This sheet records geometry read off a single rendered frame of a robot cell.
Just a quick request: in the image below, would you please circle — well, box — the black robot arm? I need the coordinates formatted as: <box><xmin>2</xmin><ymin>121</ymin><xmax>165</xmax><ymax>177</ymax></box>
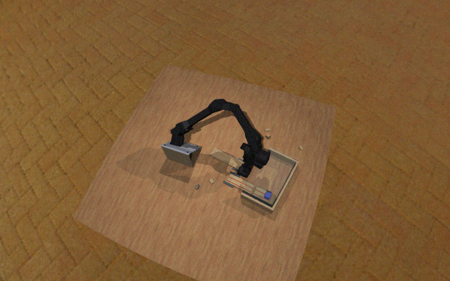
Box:
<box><xmin>170</xmin><ymin>99</ymin><xmax>271</xmax><ymax>169</ymax></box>

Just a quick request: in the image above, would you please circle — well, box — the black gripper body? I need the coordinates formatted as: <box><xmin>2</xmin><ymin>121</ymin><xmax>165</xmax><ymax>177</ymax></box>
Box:
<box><xmin>237</xmin><ymin>155</ymin><xmax>255</xmax><ymax>178</ymax></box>

